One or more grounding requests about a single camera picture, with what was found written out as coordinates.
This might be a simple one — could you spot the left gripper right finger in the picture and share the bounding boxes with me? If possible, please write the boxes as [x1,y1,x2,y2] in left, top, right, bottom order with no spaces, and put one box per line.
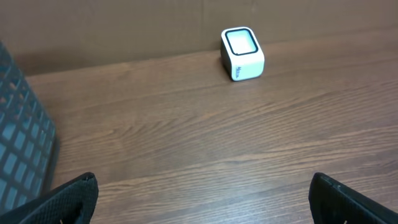
[308,172,397,224]

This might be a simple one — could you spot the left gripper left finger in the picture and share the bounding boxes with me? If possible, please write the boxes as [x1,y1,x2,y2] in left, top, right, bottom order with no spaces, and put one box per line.
[1,172,99,224]

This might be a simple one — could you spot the grey plastic shopping basket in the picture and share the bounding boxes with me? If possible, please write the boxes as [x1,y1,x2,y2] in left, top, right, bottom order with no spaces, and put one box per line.
[1,45,59,213]

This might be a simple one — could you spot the white barcode scanner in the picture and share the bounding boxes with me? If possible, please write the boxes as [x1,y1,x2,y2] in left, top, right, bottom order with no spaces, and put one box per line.
[220,27,266,82]

